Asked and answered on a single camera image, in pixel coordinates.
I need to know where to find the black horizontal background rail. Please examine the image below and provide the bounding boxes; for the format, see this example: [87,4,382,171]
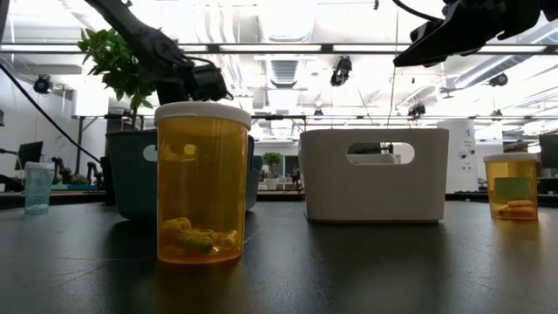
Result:
[71,113,558,122]

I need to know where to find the white plastic bin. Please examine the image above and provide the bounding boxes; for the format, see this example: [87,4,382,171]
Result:
[298,127,450,224]

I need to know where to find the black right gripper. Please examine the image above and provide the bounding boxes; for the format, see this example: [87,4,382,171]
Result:
[392,0,544,69]

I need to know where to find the black diagonal frame strut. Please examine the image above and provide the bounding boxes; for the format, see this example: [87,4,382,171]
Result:
[0,58,102,166]

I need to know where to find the green artificial plant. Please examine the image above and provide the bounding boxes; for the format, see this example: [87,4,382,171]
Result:
[77,26,158,132]

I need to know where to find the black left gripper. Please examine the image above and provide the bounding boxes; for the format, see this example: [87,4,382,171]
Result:
[154,55,235,106]

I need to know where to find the blue-grey plastic bin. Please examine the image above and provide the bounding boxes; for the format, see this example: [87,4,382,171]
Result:
[105,129,264,222]

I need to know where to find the dark computer monitor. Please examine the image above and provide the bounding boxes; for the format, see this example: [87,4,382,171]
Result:
[538,133,558,170]
[15,140,44,171]

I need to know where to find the thin hanging cable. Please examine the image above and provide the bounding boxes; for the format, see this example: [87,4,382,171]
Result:
[385,0,400,128]

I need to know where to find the black hanging camera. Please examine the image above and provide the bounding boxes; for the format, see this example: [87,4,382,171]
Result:
[329,55,353,87]

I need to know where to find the teal pill bottle white cap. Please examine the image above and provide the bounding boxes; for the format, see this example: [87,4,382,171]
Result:
[24,161,57,215]

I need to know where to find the amber pill bottle white cap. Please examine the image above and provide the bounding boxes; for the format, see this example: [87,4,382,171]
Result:
[153,101,253,266]
[482,152,540,222]

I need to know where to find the small background potted plant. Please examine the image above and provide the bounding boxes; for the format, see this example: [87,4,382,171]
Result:
[262,152,283,191]

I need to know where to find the white round pillar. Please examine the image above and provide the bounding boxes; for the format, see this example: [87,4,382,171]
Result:
[437,119,480,194]

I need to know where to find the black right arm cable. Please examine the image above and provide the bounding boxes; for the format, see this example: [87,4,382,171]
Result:
[391,0,446,23]

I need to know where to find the black plant pot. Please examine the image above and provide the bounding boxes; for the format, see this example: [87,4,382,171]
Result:
[99,155,116,206]

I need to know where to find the black beam with light strips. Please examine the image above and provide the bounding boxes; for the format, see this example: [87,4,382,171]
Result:
[0,42,558,56]

